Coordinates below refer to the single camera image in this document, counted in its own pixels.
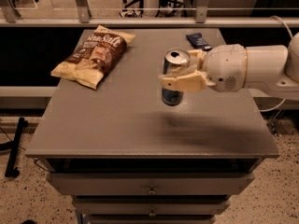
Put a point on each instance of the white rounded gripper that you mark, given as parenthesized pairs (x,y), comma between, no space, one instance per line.
(224,66)

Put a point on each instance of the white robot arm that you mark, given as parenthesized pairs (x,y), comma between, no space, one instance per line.
(274,70)

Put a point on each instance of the brown sea salt chip bag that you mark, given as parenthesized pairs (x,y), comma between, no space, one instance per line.
(95,57)

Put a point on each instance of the dark blue snack packet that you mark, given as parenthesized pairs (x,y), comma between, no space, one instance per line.
(198,42)

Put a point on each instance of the black office chair centre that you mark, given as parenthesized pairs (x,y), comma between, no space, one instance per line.
(153,8)

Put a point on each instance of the grey drawer cabinet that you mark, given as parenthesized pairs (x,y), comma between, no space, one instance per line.
(123,126)

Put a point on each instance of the top grey drawer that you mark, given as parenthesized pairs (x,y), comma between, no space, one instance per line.
(146,184)

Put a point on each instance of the grey drawer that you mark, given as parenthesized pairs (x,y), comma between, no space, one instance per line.
(146,184)
(148,206)

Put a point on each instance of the black stand leg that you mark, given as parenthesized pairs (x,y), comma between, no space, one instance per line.
(12,146)

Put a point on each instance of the metal railing frame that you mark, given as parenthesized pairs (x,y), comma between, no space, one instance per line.
(200,13)

